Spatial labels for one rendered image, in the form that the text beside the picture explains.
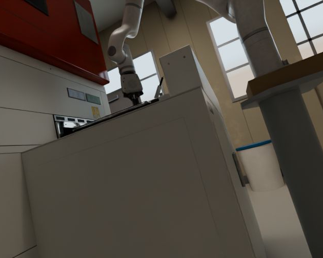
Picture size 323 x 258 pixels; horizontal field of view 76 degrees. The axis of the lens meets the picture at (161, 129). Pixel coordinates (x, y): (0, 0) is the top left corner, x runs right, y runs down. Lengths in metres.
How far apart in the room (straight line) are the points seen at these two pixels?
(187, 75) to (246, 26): 0.51
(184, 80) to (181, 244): 0.42
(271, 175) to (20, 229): 2.49
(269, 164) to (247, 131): 0.79
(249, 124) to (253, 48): 2.45
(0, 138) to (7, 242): 0.31
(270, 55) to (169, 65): 0.51
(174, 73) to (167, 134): 0.18
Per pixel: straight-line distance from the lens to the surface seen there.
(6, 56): 0.98
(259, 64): 1.00
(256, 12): 1.06
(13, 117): 0.87
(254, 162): 2.74
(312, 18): 3.86
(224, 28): 3.79
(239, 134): 3.39
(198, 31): 3.87
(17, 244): 0.81
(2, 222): 0.78
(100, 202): 0.63
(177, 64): 0.61
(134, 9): 1.20
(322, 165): 0.98
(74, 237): 0.72
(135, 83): 1.07
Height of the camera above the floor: 0.67
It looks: 8 degrees up
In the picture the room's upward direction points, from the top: 15 degrees counter-clockwise
